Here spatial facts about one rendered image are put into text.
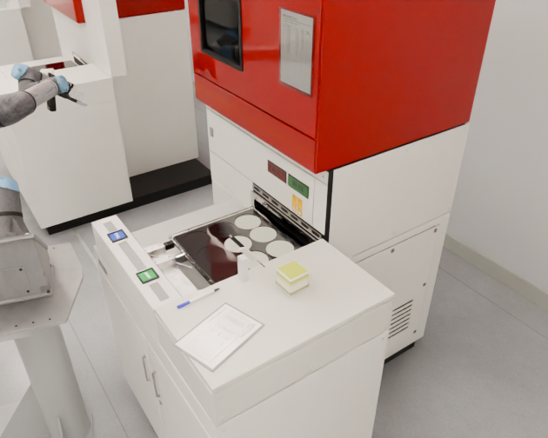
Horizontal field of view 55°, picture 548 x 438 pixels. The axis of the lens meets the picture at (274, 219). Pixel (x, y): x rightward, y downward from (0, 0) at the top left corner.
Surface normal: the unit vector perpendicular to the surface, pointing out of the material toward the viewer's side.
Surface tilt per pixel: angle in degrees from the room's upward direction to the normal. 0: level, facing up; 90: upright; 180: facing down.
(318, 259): 0
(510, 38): 90
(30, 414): 90
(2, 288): 90
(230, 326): 0
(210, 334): 0
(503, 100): 90
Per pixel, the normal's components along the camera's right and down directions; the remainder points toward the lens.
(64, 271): 0.00, -0.83
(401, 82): 0.57, 0.45
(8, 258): 0.30, 0.52
